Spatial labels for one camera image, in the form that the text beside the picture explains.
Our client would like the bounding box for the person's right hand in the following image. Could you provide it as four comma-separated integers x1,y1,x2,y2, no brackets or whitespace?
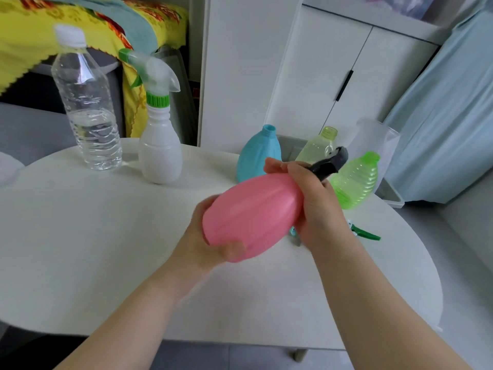
263,157,349,253

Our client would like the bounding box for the person's left hand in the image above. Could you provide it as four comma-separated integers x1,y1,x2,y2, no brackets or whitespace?
169,194,247,284

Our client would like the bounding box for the green ribbed bottle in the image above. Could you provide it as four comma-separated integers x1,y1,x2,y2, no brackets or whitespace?
328,151,381,211

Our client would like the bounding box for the white green spray head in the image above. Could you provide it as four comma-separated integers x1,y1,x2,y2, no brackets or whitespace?
346,220,382,242

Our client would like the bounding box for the black spray head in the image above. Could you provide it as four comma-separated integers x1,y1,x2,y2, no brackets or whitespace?
294,146,349,183

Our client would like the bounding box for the pink plastic bottle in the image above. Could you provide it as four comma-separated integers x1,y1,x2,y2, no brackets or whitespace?
202,172,305,263

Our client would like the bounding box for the yellow-green clear bottle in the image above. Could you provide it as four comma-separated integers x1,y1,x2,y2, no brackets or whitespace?
294,126,339,166

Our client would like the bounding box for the blue plastic bottle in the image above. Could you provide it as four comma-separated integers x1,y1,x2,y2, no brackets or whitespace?
236,124,283,183

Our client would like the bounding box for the white plastic bottle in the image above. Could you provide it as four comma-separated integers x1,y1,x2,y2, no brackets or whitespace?
138,105,184,184

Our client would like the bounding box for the translucent green spray head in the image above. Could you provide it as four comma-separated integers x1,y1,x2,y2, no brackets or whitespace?
118,48,181,108

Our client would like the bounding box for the person's left forearm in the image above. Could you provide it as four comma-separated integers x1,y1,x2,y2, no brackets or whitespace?
53,262,193,370

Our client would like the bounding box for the person's right forearm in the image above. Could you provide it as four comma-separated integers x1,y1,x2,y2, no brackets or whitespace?
310,227,472,370

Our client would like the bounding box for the clear water bottle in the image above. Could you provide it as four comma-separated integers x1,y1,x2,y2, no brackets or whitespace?
51,23,123,171

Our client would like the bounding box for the grey plastic bin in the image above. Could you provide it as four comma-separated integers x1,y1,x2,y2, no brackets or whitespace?
277,134,405,209

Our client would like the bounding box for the translucent white plastic bag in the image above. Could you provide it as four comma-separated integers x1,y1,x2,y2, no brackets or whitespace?
345,117,401,189

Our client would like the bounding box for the grey plastic lid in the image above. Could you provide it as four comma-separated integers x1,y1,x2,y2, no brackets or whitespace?
154,45,199,145

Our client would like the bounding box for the white cabinet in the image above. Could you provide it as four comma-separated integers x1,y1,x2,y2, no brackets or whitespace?
197,0,455,155

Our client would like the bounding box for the light blue curtain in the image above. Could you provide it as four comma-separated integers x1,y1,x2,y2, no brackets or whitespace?
385,7,493,205

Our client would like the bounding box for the white blanket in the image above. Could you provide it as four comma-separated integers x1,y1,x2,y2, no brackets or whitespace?
0,152,26,186

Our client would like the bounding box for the clear storage bag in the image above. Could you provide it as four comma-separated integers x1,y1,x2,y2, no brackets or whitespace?
346,0,438,20

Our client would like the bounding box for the teal towel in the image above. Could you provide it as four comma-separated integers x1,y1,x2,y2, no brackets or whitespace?
38,0,159,54

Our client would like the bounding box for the yellow floral cloth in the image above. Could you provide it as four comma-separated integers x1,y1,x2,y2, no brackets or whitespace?
0,0,189,138

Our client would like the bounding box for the black cabinet handle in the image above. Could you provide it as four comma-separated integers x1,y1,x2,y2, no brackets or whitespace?
335,69,354,102

